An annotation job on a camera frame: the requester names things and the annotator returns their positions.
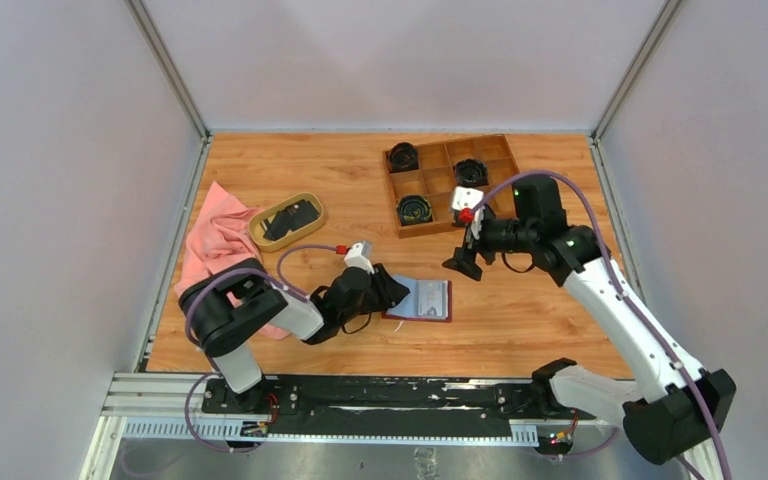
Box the black gold rolled item front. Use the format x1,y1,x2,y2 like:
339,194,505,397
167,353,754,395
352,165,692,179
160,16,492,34
396,195,433,226

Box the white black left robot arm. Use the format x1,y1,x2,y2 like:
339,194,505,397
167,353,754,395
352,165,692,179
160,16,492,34
178,258,410,413

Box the black rolled item back left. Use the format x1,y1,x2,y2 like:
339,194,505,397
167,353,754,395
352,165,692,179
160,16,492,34
386,142,419,173

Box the aluminium front rail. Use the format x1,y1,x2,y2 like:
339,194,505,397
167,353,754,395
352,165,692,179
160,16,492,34
102,372,707,446

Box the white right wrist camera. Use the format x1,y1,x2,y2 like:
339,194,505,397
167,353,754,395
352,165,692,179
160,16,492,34
450,186,484,227

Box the pink cloth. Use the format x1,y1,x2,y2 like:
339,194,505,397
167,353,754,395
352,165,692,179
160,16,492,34
173,181,291,342

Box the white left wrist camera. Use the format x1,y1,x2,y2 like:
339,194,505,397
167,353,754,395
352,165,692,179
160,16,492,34
343,241,374,274

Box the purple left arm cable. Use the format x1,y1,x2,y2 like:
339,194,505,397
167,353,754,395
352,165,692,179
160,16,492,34
183,243,349,352

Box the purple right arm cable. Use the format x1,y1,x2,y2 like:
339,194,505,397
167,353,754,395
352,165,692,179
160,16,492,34
473,169,736,480

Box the red card holder wallet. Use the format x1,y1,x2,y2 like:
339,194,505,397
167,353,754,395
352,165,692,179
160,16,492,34
381,275,452,323

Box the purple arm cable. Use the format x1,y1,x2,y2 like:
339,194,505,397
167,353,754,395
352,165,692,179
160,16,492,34
183,243,349,352
473,169,736,480

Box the wooden compartment tray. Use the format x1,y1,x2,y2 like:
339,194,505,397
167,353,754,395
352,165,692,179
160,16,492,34
381,134,520,239

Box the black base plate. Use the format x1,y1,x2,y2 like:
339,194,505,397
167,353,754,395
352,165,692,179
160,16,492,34
196,375,588,440

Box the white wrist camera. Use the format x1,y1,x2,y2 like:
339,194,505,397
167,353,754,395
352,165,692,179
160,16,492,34
343,241,374,274
450,186,484,227

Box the black cards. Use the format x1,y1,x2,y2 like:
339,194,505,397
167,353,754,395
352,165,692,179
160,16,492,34
261,200,320,242

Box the yellow oval tray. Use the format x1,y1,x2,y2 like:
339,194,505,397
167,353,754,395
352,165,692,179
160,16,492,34
249,192,327,253

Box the black rolled item middle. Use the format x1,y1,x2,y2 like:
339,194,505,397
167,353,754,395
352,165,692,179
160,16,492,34
453,158,489,188

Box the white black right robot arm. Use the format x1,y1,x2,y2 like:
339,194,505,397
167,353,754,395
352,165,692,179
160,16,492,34
445,170,736,465

